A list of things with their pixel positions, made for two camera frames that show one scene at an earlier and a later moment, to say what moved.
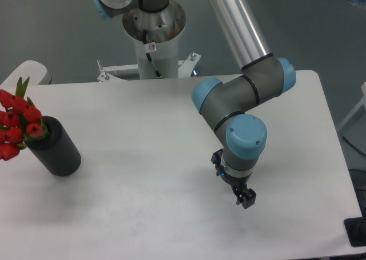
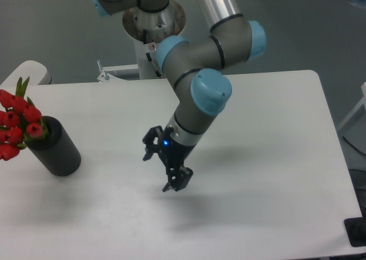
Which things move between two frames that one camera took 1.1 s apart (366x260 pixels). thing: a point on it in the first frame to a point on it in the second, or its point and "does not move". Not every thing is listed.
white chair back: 38,74 does not move
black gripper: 247,198 to 173,152
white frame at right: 362,103 does not move
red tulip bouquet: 20,121 does not move
